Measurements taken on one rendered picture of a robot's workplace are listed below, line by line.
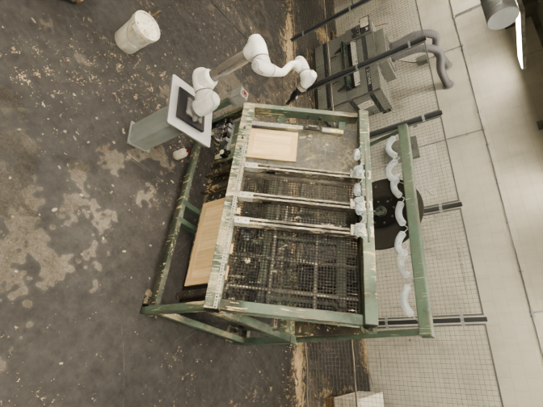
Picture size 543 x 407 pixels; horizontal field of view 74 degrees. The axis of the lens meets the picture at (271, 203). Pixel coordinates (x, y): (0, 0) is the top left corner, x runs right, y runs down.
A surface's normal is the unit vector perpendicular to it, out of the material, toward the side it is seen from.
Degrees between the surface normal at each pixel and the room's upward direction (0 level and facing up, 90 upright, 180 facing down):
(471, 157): 90
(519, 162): 90
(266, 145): 54
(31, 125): 0
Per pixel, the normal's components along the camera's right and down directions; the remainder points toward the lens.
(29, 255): 0.83, -0.22
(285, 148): 0.04, -0.51
